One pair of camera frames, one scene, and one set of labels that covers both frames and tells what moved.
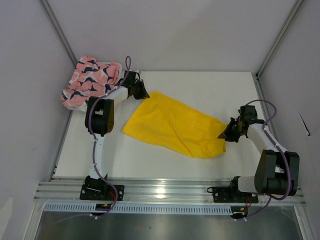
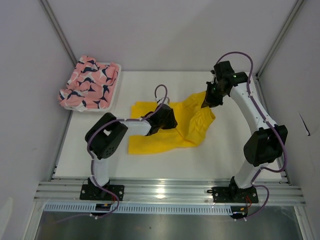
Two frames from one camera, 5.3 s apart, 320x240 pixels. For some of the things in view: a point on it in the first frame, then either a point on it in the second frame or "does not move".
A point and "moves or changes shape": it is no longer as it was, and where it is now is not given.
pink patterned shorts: x=90 y=79 does not move
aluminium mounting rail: x=171 y=190 does not move
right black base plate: x=232 y=194 does not move
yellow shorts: x=177 y=126 moves or changes shape
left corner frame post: x=46 y=6 does not move
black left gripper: x=143 y=94 -> x=173 y=123
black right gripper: x=227 y=135 -> x=209 y=101
